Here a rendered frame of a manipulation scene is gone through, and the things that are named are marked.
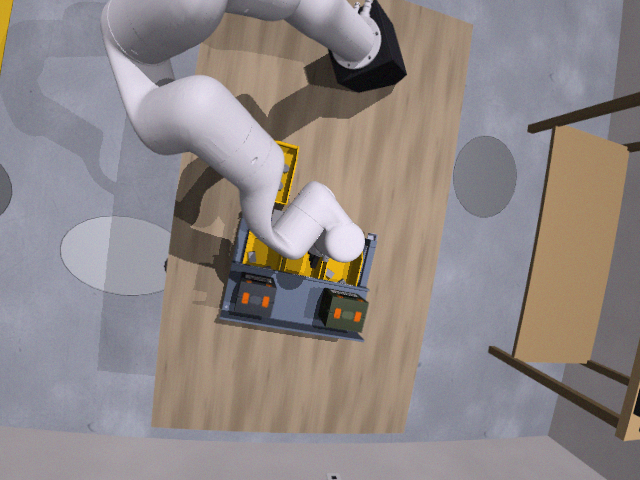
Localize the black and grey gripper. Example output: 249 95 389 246
307 244 322 269

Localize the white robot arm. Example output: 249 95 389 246
100 0 381 263

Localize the olive green tool case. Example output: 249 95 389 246
318 288 369 333

